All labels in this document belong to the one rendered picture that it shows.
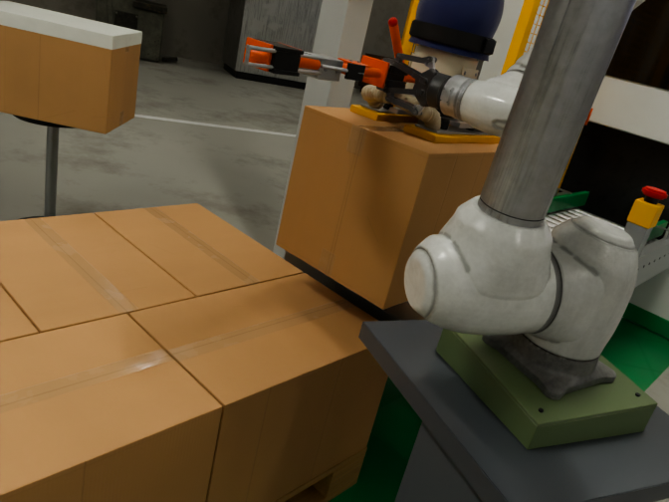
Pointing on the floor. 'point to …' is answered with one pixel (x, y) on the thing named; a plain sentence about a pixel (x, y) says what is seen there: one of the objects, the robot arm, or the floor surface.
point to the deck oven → (265, 30)
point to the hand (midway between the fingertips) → (380, 73)
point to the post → (642, 222)
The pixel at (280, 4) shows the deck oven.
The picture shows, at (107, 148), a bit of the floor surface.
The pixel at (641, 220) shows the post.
